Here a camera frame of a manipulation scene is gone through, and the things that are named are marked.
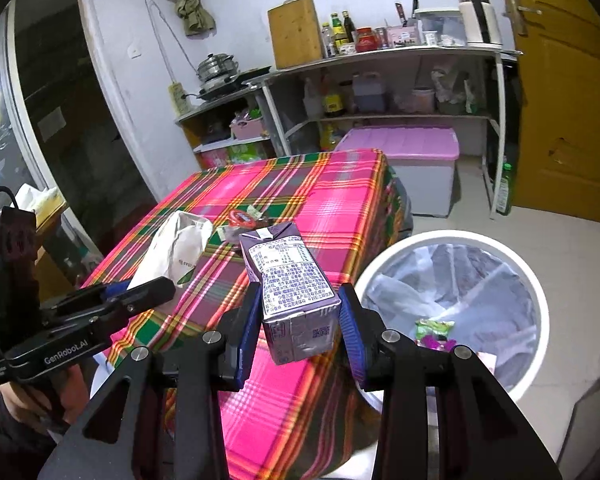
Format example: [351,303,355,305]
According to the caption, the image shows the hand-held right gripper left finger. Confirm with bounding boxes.
[37,282,261,480]

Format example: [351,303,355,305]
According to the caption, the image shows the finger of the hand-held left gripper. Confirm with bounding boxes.
[55,276,177,333]
[40,282,131,318]

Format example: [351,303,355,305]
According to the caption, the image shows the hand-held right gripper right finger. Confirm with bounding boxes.
[337,282,563,480]

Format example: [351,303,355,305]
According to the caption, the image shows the white paper bag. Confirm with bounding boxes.
[128,211,214,291]

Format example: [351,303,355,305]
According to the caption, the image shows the purple milk carton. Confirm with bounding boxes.
[239,223,342,366]

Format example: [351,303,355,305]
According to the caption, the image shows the green snack wrapper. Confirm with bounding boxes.
[414,319,456,351]

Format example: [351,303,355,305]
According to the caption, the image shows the white round bin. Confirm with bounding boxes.
[354,230,551,411]

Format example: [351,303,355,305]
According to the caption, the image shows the person's left hand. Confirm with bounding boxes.
[0,360,93,433]

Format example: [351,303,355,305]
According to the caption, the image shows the wooden side table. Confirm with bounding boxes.
[30,195,88,271]

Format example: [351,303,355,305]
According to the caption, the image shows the white tissue box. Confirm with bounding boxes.
[17,185,61,211]

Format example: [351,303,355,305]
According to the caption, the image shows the clear plastic bin liner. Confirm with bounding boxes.
[367,242,538,391]

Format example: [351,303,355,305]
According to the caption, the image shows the pink plaid tablecloth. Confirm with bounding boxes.
[80,149,413,480]

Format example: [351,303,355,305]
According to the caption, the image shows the green printed box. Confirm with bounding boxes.
[197,140,276,168]

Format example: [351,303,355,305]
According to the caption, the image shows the glass sliding door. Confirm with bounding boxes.
[0,0,166,261]

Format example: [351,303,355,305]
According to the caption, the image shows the small white metal shelf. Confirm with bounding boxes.
[175,92,276,171]

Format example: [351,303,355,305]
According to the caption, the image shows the pink plastic basket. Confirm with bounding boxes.
[230,117,268,140]

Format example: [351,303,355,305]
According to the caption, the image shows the pink lidded storage box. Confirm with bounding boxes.
[335,127,461,218]

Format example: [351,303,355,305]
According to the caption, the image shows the yellowish power strip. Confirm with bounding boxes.
[169,82,191,116]

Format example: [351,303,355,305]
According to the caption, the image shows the yellow oil bottle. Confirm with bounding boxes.
[320,122,343,151]

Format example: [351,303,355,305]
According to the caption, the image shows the green glass bottle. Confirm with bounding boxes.
[495,162,516,216]

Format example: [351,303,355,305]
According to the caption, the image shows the black induction cooker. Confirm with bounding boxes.
[197,66,273,101]

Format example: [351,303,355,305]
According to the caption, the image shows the steel steamer pot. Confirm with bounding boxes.
[196,53,240,84]

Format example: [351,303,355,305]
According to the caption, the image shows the dark yellow-label bottle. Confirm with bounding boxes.
[322,75,345,118]

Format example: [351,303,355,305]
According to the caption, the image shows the white plastic bottle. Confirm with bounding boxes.
[303,77,326,121]

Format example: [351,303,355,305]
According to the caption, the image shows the dark liquid jug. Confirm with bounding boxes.
[352,72,387,114]

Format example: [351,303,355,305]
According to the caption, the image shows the small lidded bucket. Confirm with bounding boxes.
[411,87,436,113]

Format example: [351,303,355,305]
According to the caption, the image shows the bundle of plastic bags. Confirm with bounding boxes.
[432,67,486,116]

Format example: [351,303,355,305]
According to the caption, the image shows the large white metal shelf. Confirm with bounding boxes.
[262,45,523,221]

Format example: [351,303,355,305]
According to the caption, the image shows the small clear bottle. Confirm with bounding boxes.
[321,22,337,58]

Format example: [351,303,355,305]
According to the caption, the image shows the wooden cutting board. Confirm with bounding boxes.
[267,0,324,70]

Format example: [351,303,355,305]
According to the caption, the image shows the pink knife holder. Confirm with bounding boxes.
[385,25,422,48]

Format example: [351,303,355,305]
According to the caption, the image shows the yellow wooden door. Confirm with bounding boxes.
[490,0,600,226]

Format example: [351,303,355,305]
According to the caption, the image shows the clear plastic container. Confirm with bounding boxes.
[414,7,467,47]

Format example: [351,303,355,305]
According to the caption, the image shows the white electric kettle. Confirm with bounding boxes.
[455,0,503,46]

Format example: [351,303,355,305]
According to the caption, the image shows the thin wall cable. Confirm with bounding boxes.
[145,0,201,96]

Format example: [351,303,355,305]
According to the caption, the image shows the black-handled knives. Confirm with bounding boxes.
[394,0,421,28]

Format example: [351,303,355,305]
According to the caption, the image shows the metal door handle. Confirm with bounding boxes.
[503,0,543,36]

